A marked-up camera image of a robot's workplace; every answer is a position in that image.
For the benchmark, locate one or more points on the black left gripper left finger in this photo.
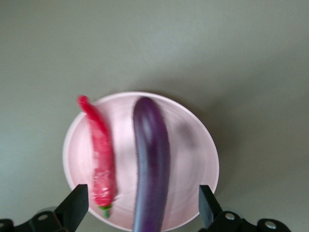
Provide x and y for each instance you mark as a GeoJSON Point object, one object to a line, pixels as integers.
{"type": "Point", "coordinates": [72, 207]}

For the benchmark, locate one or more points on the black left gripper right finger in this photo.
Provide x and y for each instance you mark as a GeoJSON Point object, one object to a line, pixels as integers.
{"type": "Point", "coordinates": [210, 210]}

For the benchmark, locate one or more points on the red chili pepper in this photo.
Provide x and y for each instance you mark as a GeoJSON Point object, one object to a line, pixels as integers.
{"type": "Point", "coordinates": [101, 149]}

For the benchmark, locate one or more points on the purple eggplant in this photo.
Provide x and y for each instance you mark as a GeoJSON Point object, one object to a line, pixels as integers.
{"type": "Point", "coordinates": [152, 149]}

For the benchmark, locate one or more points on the pink plate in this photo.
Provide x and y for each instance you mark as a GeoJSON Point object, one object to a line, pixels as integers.
{"type": "Point", "coordinates": [193, 157]}

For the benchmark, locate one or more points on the large table cover sheet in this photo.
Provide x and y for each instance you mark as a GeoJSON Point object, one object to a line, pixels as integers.
{"type": "Point", "coordinates": [154, 36]}

